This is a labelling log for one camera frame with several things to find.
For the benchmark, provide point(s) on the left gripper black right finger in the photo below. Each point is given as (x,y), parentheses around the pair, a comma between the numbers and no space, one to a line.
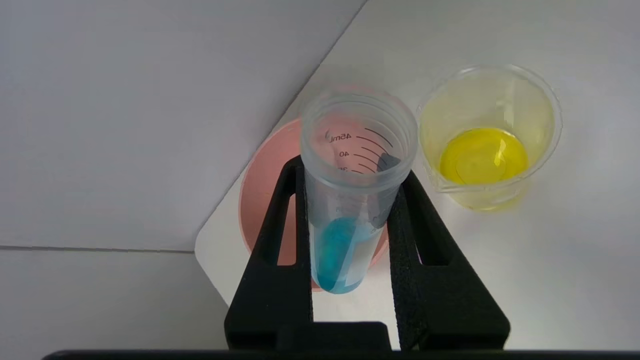
(440,290)

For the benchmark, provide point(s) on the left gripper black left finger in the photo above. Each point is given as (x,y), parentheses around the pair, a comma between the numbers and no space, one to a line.
(272,285)

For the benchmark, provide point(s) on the test tube with blue pigment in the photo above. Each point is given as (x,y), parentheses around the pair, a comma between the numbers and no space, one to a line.
(350,165)

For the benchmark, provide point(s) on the clear glass beaker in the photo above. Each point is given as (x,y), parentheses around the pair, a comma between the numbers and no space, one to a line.
(485,155)

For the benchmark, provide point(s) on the pink bowl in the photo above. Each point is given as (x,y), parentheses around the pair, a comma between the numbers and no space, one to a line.
(265,190)

